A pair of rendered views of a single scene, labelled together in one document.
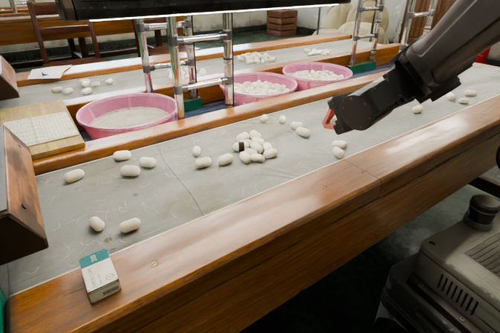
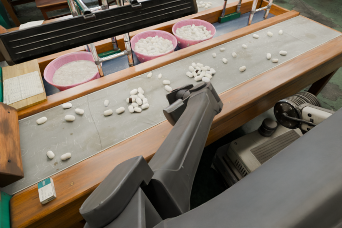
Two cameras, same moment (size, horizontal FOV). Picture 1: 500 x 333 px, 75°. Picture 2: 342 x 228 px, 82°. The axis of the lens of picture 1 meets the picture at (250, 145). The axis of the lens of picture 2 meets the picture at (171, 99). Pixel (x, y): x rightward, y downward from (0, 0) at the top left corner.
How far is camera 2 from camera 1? 0.34 m
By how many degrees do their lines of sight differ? 20
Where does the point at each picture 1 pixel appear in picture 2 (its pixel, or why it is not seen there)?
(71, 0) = (9, 55)
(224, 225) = (107, 161)
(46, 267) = (28, 178)
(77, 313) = (37, 208)
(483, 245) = (262, 145)
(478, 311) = not seen: hidden behind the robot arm
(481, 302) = not seen: hidden behind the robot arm
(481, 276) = (253, 164)
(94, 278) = (43, 194)
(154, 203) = (80, 140)
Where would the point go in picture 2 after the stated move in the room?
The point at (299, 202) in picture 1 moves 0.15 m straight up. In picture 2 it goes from (147, 147) to (143, 120)
